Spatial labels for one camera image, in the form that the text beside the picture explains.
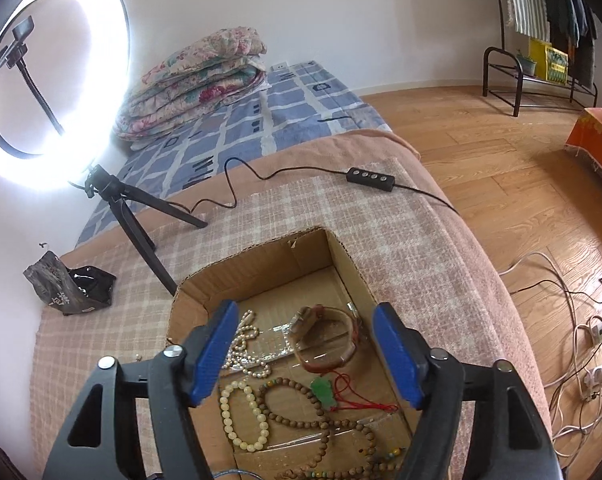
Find brown strap wristwatch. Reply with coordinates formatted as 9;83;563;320
287;304;364;376

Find dark hanging clothes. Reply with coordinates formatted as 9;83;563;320
538;0;602;88

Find blue patterned bed sheet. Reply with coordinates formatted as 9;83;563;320
75;60;394;247

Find round ring light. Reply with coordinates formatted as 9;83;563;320
0;0;132;192

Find tangle of floor cables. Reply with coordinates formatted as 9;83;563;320
498;252;602;441

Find pink plaid blanket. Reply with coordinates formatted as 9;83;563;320
28;157;496;480

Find small potted plant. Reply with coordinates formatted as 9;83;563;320
516;50;538;77

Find black ring light cable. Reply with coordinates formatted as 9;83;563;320
173;157;462;213

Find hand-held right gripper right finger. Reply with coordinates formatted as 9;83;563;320
372;302;566;480

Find black inline cable controller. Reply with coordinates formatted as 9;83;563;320
345;167;398;192

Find folded floral quilt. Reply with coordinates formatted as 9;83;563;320
112;30;269;142

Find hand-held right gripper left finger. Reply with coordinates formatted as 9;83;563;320
42;300;240;480

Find black mini tripod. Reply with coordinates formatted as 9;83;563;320
70;164;208;297

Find yellow box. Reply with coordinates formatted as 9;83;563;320
528;37;570;85

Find cream bead bracelet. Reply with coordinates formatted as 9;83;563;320
218;380;272;453

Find brown wooden bead necklace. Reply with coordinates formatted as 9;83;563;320
256;377;412;480

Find black metal clothes rack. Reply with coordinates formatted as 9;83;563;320
482;0;599;117

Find red cord jade pendant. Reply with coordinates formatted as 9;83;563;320
310;370;399;416

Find cardboard box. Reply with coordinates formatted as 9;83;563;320
167;227;417;480

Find orange patterned cloth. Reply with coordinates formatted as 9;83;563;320
565;107;602;191

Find white pearl necklace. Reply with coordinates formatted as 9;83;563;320
221;310;273;380

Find black phone holder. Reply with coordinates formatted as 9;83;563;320
0;16;64;136

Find black snack bag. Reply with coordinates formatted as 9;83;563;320
22;251;117;317

